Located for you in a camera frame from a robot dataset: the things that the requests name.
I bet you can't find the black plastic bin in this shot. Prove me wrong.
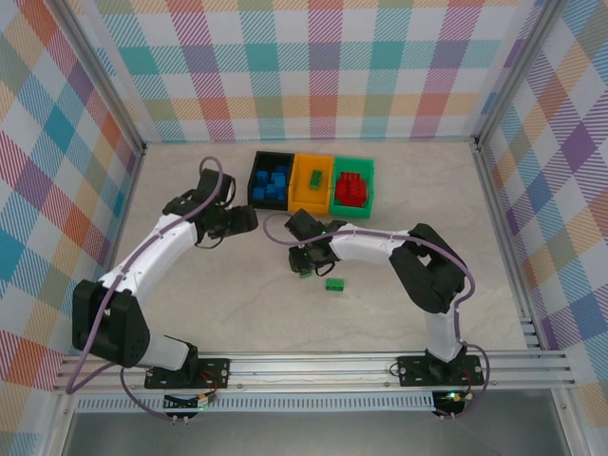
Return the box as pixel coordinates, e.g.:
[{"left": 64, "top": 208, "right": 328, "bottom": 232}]
[{"left": 246, "top": 150, "right": 296, "bottom": 212}]

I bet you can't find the orange plastic bin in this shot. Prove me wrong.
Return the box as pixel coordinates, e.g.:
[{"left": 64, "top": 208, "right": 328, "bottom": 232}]
[{"left": 288, "top": 153, "right": 337, "bottom": 216}]

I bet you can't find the green plastic bin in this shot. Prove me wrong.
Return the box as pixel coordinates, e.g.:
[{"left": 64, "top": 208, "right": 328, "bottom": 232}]
[{"left": 329, "top": 156, "right": 376, "bottom": 219}]

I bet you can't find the grey metal sheet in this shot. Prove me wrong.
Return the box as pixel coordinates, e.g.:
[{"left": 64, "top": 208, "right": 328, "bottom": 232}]
[{"left": 61, "top": 410, "right": 571, "bottom": 456}]

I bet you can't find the wide aluminium frame rail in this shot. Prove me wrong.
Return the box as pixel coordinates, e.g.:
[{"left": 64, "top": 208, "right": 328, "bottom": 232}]
[{"left": 50, "top": 350, "right": 580, "bottom": 394}]

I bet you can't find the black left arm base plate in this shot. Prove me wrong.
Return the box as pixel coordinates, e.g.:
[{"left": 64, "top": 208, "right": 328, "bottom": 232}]
[{"left": 143, "top": 356, "right": 232, "bottom": 390}]

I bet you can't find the white slotted cable duct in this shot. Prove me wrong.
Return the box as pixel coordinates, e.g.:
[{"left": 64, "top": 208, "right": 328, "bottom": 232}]
[{"left": 75, "top": 396, "right": 436, "bottom": 413}]

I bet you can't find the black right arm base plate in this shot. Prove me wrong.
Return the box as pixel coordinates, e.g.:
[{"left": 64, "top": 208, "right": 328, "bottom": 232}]
[{"left": 396, "top": 354, "right": 485, "bottom": 389}]

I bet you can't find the small circuit board with wires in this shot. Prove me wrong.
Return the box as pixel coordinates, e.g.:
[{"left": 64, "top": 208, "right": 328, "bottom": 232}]
[
  {"left": 163, "top": 391, "right": 219, "bottom": 410},
  {"left": 434, "top": 389, "right": 474, "bottom": 410}
]

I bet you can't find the aluminium corner post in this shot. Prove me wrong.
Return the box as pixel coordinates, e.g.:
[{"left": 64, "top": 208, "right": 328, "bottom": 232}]
[
  {"left": 473, "top": 0, "right": 566, "bottom": 146},
  {"left": 49, "top": 0, "right": 147, "bottom": 154}
]

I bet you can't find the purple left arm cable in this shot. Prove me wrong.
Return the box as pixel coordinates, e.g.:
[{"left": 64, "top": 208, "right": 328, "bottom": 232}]
[{"left": 66, "top": 156, "right": 224, "bottom": 423}]

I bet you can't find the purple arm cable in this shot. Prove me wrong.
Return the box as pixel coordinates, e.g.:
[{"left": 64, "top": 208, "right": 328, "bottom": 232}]
[
  {"left": 66, "top": 156, "right": 224, "bottom": 423},
  {"left": 263, "top": 213, "right": 493, "bottom": 422}
]

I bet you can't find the aluminium side rail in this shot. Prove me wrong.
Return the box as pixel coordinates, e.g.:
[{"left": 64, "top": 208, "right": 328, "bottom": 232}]
[{"left": 474, "top": 140, "right": 545, "bottom": 352}]

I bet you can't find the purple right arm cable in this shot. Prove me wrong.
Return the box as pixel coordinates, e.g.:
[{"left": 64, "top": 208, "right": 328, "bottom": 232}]
[{"left": 263, "top": 213, "right": 493, "bottom": 422}]

